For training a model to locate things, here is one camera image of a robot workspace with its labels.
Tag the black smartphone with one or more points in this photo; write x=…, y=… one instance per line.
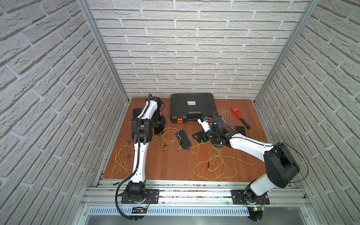
x=158, y=130

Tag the grey metal wrench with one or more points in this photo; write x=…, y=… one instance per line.
x=228, y=124

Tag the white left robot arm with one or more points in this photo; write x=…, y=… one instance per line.
x=148, y=122

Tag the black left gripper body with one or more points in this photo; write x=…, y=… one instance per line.
x=160, y=123

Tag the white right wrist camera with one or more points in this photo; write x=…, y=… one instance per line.
x=208, y=123

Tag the aluminium corner post right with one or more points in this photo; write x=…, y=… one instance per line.
x=309, y=10

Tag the red and black tool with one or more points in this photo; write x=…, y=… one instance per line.
x=236, y=111

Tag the aluminium corner post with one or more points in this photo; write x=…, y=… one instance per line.
x=309, y=10
x=86, y=10

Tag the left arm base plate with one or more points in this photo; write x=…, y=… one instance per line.
x=149, y=196

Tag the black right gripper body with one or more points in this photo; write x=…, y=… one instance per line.
x=210, y=135

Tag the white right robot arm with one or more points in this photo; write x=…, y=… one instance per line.
x=280, y=165

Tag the black plastic tool case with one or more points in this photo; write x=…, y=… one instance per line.
x=189, y=107

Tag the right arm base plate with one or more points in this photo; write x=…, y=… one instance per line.
x=241, y=196

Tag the aluminium rail frame front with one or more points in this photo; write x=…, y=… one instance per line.
x=195, y=193

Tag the blue-edged smartphone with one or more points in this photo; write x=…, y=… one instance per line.
x=183, y=139

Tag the purple-edged smartphone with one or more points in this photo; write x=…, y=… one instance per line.
x=136, y=112

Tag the aluminium corner post left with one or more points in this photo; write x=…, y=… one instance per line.
x=86, y=10

